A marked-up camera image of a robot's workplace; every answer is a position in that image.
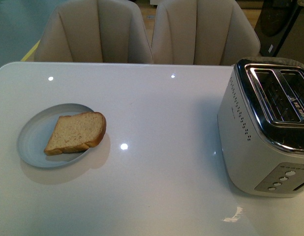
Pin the slice of brown bread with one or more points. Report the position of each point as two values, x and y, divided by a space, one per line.
76 133

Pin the light blue round plate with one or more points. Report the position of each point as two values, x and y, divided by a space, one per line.
35 135

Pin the right beige upholstered chair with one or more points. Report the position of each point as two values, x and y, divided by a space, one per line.
202 32

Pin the beige upholstered chair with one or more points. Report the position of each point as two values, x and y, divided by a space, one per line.
202 32
109 31

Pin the silver two-slot toaster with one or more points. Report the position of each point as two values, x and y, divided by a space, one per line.
261 126

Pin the left beige upholstered chair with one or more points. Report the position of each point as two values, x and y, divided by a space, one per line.
109 31

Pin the dark cabinet in background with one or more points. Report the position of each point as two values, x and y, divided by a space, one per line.
280 29

